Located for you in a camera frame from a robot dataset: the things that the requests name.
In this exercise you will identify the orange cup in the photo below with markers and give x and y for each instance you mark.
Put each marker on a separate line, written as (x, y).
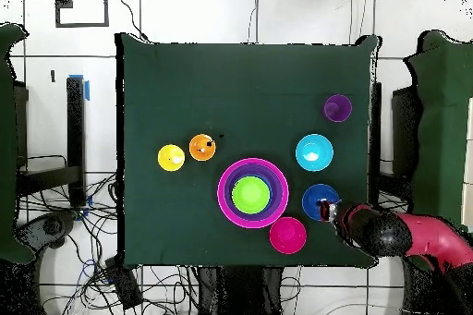
(197, 143)

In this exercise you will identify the dark blue bowl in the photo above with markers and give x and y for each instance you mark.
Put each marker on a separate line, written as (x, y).
(312, 196)

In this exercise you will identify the blue tape piece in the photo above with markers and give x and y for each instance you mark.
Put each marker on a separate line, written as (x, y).
(87, 90)

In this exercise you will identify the yellow cup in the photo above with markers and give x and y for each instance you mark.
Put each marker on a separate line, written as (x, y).
(167, 153)

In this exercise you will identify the grey chair base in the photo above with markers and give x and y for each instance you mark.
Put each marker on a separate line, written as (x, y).
(51, 226)

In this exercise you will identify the purple cup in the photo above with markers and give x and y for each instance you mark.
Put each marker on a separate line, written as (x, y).
(338, 108)

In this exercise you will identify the small red-pink bowl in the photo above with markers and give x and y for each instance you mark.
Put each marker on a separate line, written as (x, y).
(287, 235)

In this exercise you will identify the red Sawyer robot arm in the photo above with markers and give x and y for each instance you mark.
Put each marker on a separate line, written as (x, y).
(384, 233)

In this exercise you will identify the large pink bowl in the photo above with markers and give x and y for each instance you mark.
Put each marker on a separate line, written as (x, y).
(220, 193)

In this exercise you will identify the cyan bowl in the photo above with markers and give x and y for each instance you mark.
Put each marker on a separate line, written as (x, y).
(314, 148)

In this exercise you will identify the dark green side tablecloth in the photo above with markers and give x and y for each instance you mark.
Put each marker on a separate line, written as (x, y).
(7, 145)
(443, 145)

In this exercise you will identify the black box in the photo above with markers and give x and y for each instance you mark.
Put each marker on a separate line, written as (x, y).
(125, 285)

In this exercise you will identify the blue ringed flat-bottom bowl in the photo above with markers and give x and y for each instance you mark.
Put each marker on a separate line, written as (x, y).
(272, 191)

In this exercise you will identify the green bowl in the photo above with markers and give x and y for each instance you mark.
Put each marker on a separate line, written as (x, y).
(251, 195)

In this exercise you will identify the black stand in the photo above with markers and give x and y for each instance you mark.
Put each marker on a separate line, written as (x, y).
(376, 126)
(75, 126)

